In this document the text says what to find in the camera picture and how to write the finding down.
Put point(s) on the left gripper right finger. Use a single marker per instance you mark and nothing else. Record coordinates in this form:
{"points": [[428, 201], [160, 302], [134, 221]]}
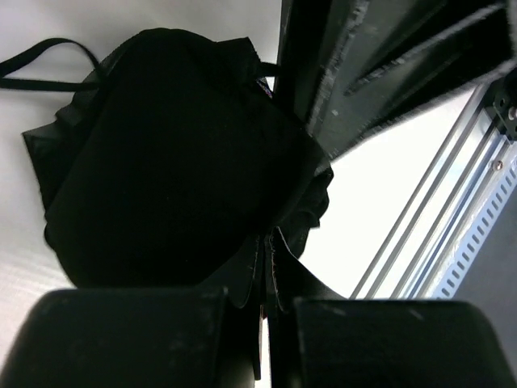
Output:
{"points": [[318, 339]]}

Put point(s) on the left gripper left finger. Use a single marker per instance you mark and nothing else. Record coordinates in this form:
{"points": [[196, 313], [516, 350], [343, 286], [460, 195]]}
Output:
{"points": [[135, 338]]}

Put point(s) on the black bra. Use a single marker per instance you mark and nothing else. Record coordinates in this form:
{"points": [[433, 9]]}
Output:
{"points": [[171, 160]]}

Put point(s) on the aluminium mounting rail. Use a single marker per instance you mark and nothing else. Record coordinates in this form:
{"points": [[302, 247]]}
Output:
{"points": [[465, 143]]}

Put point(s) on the perforated cable duct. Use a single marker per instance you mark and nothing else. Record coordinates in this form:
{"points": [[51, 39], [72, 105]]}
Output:
{"points": [[469, 244]]}

